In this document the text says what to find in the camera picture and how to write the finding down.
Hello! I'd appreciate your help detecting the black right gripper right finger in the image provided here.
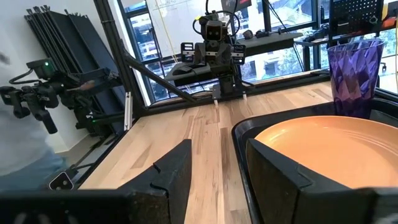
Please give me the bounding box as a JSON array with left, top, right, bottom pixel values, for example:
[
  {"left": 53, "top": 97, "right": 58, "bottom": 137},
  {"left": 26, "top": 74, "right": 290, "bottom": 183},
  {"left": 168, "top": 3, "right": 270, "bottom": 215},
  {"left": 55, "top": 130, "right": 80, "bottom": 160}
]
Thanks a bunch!
[{"left": 246, "top": 139, "right": 358, "bottom": 224}]

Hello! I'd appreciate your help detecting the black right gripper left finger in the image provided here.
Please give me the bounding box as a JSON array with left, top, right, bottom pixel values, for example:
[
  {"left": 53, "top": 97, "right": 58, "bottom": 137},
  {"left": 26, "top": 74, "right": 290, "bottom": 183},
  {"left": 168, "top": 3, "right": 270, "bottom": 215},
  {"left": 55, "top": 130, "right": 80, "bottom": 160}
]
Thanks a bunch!
[{"left": 121, "top": 139, "right": 193, "bottom": 224}]

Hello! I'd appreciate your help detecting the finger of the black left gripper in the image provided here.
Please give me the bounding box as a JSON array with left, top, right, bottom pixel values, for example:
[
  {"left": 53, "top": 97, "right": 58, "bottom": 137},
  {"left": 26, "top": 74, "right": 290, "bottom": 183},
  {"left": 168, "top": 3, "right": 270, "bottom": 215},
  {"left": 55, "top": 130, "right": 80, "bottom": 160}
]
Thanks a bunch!
[
  {"left": 217, "top": 43, "right": 233, "bottom": 75},
  {"left": 203, "top": 43, "right": 218, "bottom": 74}
]

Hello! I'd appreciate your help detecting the orange round plate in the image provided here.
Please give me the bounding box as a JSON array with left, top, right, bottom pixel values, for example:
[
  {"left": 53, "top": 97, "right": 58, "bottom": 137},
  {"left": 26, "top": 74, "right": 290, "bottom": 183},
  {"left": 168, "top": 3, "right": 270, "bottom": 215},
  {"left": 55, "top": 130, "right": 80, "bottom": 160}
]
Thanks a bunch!
[{"left": 254, "top": 115, "right": 398, "bottom": 190}]

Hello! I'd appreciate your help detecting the purple faceted plastic cup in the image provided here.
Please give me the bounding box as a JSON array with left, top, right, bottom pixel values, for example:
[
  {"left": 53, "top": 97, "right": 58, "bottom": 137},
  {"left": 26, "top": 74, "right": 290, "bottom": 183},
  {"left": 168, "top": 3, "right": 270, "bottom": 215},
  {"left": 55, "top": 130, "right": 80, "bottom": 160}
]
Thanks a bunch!
[{"left": 326, "top": 39, "right": 386, "bottom": 119}]

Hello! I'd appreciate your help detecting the black plastic tray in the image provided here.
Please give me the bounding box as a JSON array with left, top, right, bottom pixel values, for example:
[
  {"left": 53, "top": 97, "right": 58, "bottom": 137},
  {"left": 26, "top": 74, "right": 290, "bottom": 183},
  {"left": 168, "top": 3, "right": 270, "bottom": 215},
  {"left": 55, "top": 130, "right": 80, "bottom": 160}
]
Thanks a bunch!
[{"left": 231, "top": 98, "right": 398, "bottom": 224}]

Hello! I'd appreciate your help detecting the dark grey desk top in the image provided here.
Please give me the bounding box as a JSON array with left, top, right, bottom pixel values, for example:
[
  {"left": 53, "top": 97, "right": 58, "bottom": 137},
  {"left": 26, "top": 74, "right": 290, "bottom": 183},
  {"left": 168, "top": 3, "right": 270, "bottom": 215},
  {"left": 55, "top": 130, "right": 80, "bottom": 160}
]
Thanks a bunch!
[{"left": 164, "top": 61, "right": 220, "bottom": 87}]

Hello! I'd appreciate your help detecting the dark grey desk shelf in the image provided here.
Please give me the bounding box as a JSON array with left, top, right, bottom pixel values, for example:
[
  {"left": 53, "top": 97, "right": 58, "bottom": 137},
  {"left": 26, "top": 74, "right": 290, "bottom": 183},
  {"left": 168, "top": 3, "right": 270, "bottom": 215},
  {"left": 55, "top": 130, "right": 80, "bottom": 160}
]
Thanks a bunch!
[{"left": 245, "top": 32, "right": 304, "bottom": 57}]

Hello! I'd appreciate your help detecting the black red sign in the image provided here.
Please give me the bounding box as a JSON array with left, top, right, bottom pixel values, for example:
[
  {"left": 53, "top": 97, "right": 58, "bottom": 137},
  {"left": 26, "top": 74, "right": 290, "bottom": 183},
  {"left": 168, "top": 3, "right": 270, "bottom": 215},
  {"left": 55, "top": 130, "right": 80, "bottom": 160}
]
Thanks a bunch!
[{"left": 221, "top": 0, "right": 252, "bottom": 12}]

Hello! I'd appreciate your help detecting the black pegboard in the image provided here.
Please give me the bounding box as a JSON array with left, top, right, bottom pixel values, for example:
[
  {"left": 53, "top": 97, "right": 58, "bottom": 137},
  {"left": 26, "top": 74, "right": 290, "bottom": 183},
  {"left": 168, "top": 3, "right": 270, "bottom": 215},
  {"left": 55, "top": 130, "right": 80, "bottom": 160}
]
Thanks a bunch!
[{"left": 328, "top": 0, "right": 386, "bottom": 40}]

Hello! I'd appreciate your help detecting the black folded panel stack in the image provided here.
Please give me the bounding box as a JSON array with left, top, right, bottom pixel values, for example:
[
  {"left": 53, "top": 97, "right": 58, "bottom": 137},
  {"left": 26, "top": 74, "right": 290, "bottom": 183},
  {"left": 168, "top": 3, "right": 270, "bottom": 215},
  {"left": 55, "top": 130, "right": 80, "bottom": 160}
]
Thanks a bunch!
[{"left": 24, "top": 4, "right": 125, "bottom": 133}]

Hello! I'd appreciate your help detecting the orange box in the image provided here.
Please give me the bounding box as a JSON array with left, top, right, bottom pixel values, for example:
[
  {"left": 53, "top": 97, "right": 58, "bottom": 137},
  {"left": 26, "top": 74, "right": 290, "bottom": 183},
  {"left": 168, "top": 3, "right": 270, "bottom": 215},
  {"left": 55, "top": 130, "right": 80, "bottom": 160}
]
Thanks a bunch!
[{"left": 381, "top": 17, "right": 398, "bottom": 30}]

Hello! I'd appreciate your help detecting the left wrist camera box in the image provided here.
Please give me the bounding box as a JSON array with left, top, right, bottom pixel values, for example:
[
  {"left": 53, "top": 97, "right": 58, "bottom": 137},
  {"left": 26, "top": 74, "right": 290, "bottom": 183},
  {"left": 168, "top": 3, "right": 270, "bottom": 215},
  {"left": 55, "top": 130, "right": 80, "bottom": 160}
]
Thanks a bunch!
[{"left": 204, "top": 19, "right": 224, "bottom": 42}]

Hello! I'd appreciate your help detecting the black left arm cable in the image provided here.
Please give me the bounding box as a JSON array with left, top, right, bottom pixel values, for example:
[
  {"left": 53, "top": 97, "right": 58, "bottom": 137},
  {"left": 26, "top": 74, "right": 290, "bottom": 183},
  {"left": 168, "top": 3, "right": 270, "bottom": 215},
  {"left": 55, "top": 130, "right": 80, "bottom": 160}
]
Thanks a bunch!
[{"left": 192, "top": 0, "right": 241, "bottom": 35}]

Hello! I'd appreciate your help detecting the silver metal bracket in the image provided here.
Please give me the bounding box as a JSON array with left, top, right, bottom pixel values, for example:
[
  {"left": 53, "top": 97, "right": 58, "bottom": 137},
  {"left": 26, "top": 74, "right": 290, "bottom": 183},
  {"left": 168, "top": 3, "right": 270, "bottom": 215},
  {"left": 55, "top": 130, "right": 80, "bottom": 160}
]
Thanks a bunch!
[{"left": 123, "top": 91, "right": 134, "bottom": 131}]

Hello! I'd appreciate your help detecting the small black camera box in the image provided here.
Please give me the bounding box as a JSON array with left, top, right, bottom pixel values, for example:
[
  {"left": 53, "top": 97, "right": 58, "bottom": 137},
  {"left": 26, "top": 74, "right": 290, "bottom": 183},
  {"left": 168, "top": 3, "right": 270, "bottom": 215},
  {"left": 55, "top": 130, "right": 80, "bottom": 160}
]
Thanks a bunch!
[{"left": 48, "top": 170, "right": 75, "bottom": 191}]

